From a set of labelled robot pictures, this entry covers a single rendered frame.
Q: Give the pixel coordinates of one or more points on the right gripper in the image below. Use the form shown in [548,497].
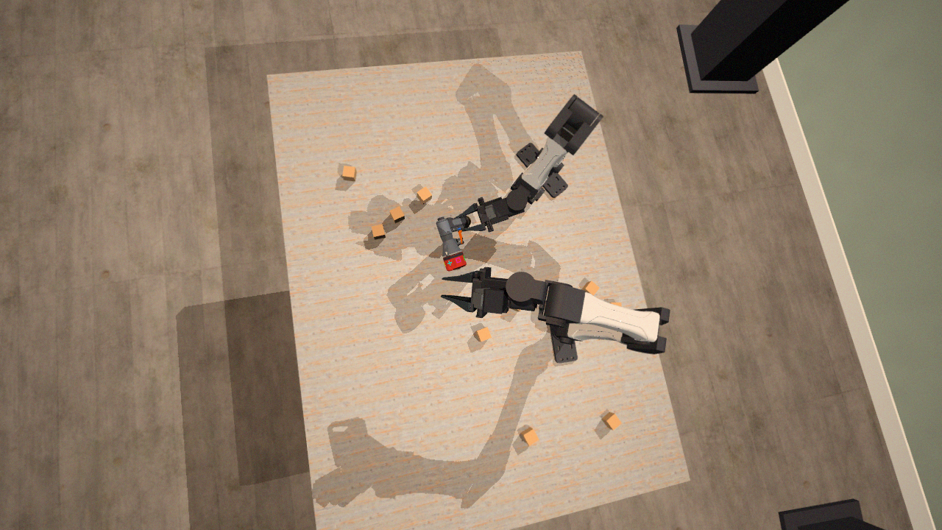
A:
[485,221]

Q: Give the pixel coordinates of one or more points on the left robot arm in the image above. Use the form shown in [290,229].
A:
[565,305]

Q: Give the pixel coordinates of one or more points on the dark grey hose nozzle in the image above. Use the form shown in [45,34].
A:
[455,257]

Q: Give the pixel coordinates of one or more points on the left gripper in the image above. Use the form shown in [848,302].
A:
[477,280]

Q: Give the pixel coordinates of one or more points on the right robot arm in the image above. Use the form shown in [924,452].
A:
[542,169]

